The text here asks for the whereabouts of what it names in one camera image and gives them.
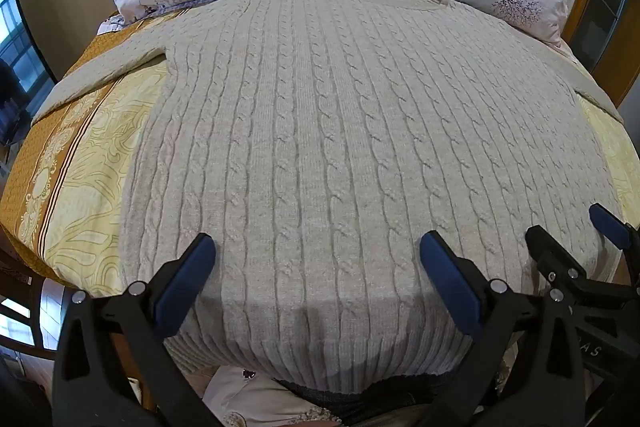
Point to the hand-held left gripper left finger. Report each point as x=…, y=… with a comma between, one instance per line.
x=186, y=277

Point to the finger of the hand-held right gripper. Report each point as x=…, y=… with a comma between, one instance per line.
x=610, y=227
x=550, y=257

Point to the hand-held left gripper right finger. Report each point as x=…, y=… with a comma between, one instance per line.
x=450, y=282

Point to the yellow patterned bedsheet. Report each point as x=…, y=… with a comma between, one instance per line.
x=85, y=177

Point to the window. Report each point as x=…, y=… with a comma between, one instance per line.
x=17, y=37

